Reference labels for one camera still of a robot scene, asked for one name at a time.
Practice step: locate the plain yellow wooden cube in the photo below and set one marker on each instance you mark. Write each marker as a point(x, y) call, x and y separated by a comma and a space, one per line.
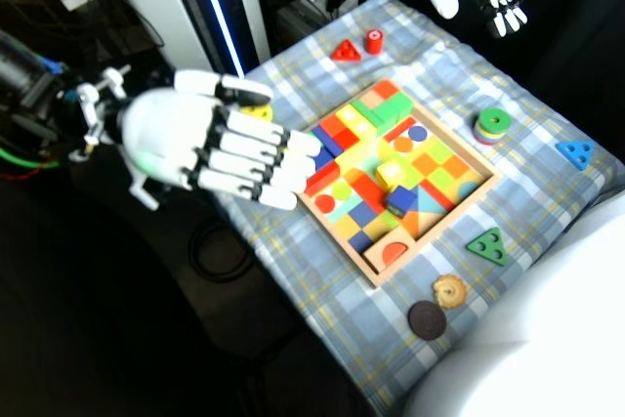
point(393, 174)

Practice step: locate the dark blue cube white print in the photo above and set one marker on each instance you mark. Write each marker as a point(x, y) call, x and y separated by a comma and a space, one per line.
point(400, 199)

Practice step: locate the red cylinder block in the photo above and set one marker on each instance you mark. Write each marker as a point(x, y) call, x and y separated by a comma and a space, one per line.
point(373, 43)

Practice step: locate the red triangle block three holes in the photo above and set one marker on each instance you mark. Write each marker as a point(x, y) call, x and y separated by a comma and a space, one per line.
point(347, 52)

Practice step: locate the blue triangle block three holes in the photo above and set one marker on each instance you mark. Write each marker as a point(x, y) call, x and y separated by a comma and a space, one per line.
point(576, 152)

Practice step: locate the green triangle block three holes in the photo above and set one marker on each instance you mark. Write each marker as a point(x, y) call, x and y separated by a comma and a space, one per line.
point(489, 246)

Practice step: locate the yellow triangle block three holes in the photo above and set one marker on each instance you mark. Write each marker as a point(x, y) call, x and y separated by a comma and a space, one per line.
point(259, 113)

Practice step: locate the green wooden cube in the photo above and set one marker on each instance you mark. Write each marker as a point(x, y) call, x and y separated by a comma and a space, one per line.
point(404, 103)
point(388, 115)

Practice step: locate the natural wood cube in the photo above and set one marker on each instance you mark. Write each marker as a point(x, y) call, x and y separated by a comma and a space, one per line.
point(370, 99)

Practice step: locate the green wooden bar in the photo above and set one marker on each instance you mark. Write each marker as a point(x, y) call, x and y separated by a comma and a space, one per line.
point(363, 109)

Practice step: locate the wooden tray with colour print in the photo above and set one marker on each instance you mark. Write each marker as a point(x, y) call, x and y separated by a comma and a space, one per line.
point(442, 165)

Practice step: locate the yellow cube S print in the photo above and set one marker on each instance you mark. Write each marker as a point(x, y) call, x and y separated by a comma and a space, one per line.
point(360, 126)

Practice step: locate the yellow cube m print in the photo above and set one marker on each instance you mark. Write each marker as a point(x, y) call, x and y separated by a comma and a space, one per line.
point(346, 113)

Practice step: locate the black box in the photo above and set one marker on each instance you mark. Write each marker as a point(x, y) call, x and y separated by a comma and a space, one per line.
point(298, 21)

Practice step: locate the yellow long wooden bar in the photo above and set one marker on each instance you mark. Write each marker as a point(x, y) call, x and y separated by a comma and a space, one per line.
point(359, 155)

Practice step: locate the blue wooden bar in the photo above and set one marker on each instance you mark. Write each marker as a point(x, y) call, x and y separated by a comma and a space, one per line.
point(326, 139)

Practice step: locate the plain blue wooden cube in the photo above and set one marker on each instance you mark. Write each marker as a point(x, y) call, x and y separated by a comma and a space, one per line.
point(326, 158)

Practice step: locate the red long wooden bar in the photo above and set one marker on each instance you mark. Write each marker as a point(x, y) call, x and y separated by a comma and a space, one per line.
point(322, 179)

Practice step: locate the tan flower-shaped cookie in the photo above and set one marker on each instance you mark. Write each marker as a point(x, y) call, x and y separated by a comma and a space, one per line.
point(459, 295)

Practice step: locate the dark brown round cookie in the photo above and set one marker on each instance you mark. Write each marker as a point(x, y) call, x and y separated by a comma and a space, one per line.
point(427, 319)

